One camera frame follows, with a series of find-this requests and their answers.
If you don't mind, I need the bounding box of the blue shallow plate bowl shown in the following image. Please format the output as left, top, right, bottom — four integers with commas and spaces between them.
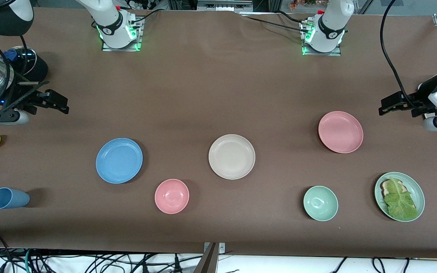
96, 138, 143, 184

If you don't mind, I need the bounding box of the black base cable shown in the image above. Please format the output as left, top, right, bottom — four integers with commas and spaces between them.
241, 11, 311, 31
129, 8, 166, 25

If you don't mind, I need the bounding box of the pink shallow plate bowl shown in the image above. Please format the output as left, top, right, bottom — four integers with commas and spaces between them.
318, 111, 364, 154

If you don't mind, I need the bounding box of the blue plastic cup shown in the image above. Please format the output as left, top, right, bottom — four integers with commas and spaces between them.
0, 187, 30, 210

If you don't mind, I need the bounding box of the beige shallow plate bowl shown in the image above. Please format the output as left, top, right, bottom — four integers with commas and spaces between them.
208, 134, 256, 180

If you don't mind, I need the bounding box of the green lettuce leaf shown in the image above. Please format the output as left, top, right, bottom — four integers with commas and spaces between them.
384, 177, 418, 221

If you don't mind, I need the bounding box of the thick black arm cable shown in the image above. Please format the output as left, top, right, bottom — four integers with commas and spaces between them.
380, 0, 431, 111

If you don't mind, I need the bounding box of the small pink bowl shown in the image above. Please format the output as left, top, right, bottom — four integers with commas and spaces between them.
154, 179, 190, 214

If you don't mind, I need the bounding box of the brown table cover sheet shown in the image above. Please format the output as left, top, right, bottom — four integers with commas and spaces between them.
0, 7, 437, 258

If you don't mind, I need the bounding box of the metal table edge bracket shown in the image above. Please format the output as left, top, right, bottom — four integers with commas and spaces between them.
203, 243, 226, 254

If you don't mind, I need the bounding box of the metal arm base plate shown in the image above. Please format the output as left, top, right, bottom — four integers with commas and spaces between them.
302, 23, 342, 56
102, 17, 142, 52

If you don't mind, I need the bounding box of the toast bread slice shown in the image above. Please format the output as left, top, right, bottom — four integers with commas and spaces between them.
380, 179, 405, 198

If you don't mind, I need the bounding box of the small green bowl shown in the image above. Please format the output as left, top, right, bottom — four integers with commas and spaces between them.
303, 185, 339, 221

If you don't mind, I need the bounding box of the green shallow plate bowl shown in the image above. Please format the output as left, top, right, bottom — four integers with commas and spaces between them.
374, 172, 425, 222

